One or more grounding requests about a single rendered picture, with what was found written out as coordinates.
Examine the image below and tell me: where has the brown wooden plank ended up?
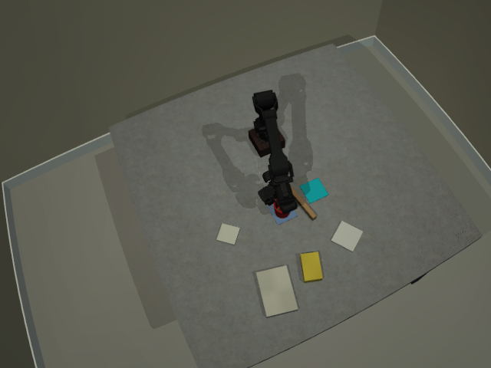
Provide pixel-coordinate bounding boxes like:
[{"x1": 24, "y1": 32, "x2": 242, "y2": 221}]
[{"x1": 289, "y1": 183, "x2": 317, "y2": 221}]

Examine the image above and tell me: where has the yellow rectangular block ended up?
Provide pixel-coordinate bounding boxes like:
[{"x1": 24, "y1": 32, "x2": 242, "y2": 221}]
[{"x1": 300, "y1": 252, "x2": 323, "y2": 283}]

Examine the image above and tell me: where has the red cup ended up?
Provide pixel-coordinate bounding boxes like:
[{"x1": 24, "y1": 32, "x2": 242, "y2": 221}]
[{"x1": 274, "y1": 201, "x2": 290, "y2": 219}]

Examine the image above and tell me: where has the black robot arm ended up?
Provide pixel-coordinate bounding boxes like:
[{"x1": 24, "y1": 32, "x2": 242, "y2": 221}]
[{"x1": 252, "y1": 90, "x2": 295, "y2": 206}]

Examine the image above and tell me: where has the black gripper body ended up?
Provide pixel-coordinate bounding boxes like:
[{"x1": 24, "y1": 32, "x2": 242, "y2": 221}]
[{"x1": 262, "y1": 171, "x2": 297, "y2": 214}]

